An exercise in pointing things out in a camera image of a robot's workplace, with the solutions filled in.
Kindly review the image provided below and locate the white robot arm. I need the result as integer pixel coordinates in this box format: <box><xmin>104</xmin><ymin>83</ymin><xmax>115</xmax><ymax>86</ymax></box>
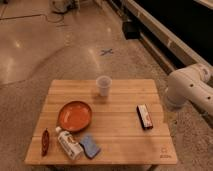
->
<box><xmin>165</xmin><ymin>63</ymin><xmax>213</xmax><ymax>117</ymax></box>

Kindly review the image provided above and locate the black box on floor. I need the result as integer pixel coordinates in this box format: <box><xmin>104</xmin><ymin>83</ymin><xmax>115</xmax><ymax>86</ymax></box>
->
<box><xmin>122</xmin><ymin>22</ymin><xmax>140</xmax><ymax>39</ymax></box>

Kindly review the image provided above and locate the translucent plastic cup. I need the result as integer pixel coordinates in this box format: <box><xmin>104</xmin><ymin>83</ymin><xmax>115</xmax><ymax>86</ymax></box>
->
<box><xmin>96</xmin><ymin>76</ymin><xmax>112</xmax><ymax>96</ymax></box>

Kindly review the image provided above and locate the black red rectangular box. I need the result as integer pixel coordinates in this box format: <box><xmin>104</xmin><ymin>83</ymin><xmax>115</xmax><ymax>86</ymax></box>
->
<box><xmin>136</xmin><ymin>104</ymin><xmax>153</xmax><ymax>130</ymax></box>

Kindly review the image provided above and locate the wooden table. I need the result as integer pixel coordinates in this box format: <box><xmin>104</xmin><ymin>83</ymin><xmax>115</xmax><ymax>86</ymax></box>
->
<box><xmin>25</xmin><ymin>79</ymin><xmax>177</xmax><ymax>166</ymax></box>

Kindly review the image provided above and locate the white plastic bottle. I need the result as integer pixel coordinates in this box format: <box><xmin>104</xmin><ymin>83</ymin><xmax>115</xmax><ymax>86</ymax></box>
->
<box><xmin>55</xmin><ymin>127</ymin><xmax>83</xmax><ymax>160</ymax></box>

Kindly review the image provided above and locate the red chili pepper toy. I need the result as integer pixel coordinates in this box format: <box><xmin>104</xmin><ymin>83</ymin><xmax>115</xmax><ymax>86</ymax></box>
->
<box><xmin>41</xmin><ymin>129</ymin><xmax>49</xmax><ymax>156</ymax></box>

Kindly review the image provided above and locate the orange ceramic bowl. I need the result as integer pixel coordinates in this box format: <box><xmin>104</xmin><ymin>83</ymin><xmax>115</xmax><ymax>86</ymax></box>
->
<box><xmin>58</xmin><ymin>101</ymin><xmax>92</xmax><ymax>132</ymax></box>

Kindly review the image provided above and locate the blue sponge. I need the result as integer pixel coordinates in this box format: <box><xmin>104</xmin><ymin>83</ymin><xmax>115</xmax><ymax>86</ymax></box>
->
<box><xmin>80</xmin><ymin>134</ymin><xmax>101</xmax><ymax>159</ymax></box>

